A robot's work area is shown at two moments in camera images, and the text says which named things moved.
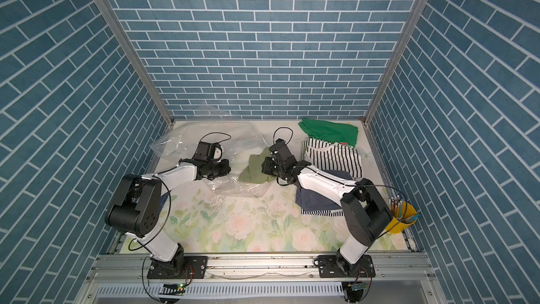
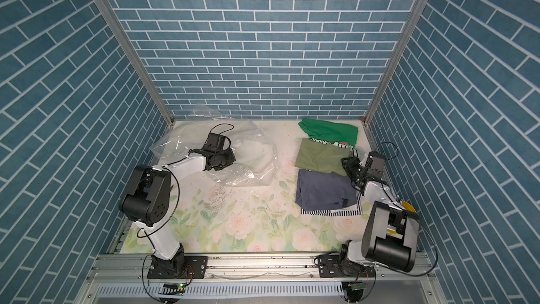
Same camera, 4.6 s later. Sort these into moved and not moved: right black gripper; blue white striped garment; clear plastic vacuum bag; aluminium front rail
Moved: clear plastic vacuum bag; right black gripper
Not moved: blue white striped garment; aluminium front rail
